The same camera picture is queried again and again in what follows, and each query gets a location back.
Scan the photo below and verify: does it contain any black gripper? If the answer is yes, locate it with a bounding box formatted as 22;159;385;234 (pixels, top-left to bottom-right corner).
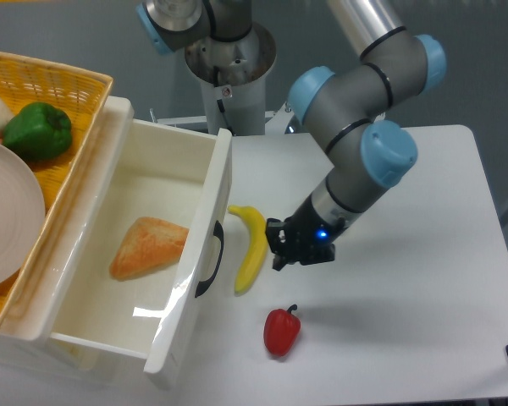
265;197;346;271

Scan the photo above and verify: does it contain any white top drawer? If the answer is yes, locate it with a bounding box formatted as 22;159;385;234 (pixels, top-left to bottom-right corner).
51;122;231;381

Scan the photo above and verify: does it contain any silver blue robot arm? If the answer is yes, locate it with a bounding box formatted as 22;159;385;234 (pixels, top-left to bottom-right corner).
136;1;447;270

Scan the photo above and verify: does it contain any white drawer cabinet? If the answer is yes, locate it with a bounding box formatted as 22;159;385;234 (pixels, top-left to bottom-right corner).
0;96;174;390

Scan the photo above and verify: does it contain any yellow banana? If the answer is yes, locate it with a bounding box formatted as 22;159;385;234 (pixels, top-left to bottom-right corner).
228;205;268;295

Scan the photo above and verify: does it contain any red bell pepper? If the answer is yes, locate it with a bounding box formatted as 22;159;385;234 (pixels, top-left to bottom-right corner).
263;304;301;357

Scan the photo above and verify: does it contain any toy bread slice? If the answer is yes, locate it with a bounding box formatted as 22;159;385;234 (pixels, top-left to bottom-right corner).
109;217;189;281

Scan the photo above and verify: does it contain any yellow woven basket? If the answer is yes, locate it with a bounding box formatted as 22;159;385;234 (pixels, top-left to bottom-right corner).
0;52;113;326

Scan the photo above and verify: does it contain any green bell pepper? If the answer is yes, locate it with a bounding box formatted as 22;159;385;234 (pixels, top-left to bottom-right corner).
3;102;73;162

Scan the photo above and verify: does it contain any pink plate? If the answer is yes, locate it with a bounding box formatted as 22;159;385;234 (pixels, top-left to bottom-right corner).
0;145;46;283

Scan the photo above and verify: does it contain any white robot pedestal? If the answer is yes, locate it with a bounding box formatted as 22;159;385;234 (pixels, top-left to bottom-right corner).
150;23;301;137

